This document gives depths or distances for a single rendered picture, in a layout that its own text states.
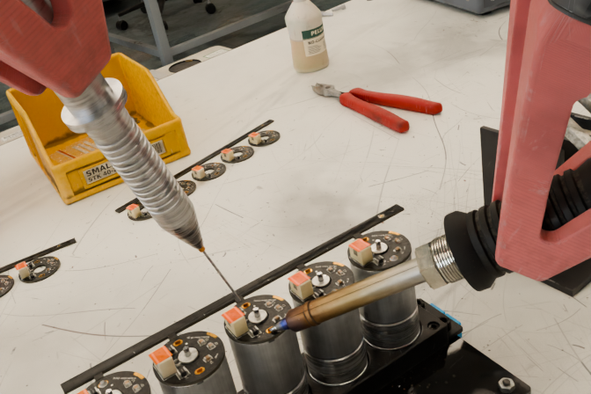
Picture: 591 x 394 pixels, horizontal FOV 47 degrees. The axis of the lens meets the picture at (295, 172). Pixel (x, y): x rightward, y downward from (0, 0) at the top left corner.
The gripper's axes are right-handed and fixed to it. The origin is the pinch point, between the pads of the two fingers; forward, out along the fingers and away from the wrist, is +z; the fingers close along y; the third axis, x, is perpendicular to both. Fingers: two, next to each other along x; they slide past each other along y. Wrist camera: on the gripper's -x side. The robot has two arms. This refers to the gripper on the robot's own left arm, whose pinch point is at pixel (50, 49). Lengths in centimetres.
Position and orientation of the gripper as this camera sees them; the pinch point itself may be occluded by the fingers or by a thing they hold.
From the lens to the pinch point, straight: 16.1
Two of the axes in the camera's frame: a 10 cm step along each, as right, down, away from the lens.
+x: -4.2, 7.4, -5.2
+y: -8.4, -1.1, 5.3
